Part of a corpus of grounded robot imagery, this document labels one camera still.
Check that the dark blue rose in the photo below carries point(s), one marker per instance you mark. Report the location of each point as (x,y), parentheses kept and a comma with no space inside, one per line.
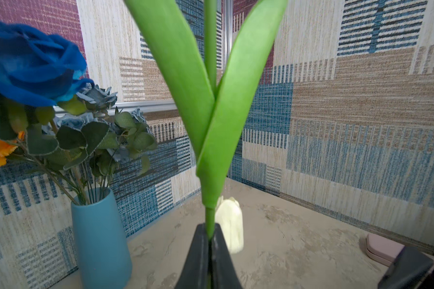
(37,70)

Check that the light blue rose bunch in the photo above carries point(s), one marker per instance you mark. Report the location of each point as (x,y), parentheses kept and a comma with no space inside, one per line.
(81,151)

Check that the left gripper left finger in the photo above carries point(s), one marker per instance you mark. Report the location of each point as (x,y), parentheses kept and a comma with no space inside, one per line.
(195,270)

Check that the teal ceramic vase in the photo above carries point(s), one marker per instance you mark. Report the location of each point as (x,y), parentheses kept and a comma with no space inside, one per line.
(103,256)

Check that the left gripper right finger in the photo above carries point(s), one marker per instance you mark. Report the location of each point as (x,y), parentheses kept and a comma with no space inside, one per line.
(222,270)

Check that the pink tulip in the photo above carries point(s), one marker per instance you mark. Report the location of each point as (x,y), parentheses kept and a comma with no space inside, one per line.
(214,111)

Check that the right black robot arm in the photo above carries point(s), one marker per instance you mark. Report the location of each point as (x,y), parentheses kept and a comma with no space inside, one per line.
(410,270)

